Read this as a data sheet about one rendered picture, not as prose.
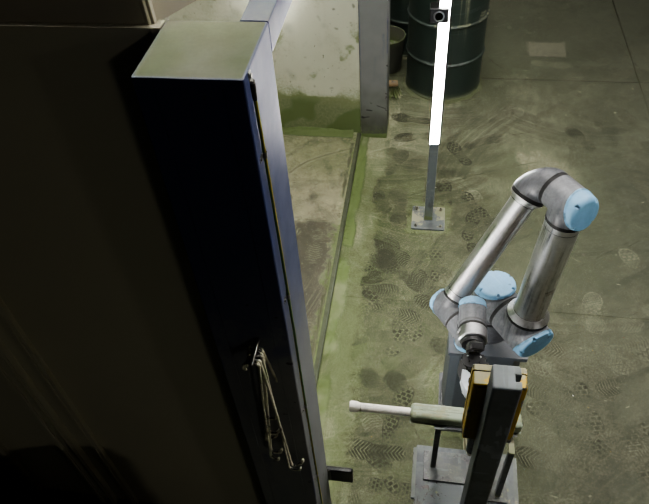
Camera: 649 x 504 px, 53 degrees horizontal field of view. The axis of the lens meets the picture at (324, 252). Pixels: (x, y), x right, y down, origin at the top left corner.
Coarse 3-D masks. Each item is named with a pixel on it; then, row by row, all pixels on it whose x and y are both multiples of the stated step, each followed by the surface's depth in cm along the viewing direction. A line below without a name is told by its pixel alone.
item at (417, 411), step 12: (360, 408) 186; (372, 408) 186; (384, 408) 185; (396, 408) 185; (408, 408) 185; (420, 408) 184; (432, 408) 183; (444, 408) 183; (456, 408) 183; (420, 420) 183; (432, 420) 182; (444, 420) 181; (456, 420) 181; (516, 432) 180; (468, 444) 191
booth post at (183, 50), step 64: (192, 64) 100; (256, 64) 102; (192, 128) 104; (256, 128) 105; (192, 192) 114; (256, 192) 112; (192, 256) 128; (256, 256) 125; (256, 320) 140; (256, 384) 161; (256, 448) 188; (320, 448) 211
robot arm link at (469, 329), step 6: (468, 324) 206; (474, 324) 206; (480, 324) 206; (462, 330) 207; (468, 330) 205; (474, 330) 204; (480, 330) 204; (486, 330) 207; (462, 336) 206; (480, 336) 204; (486, 336) 205; (486, 342) 206
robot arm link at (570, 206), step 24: (552, 192) 194; (576, 192) 190; (552, 216) 197; (576, 216) 190; (552, 240) 201; (552, 264) 207; (528, 288) 219; (552, 288) 216; (504, 312) 237; (528, 312) 225; (504, 336) 237; (528, 336) 229; (552, 336) 233
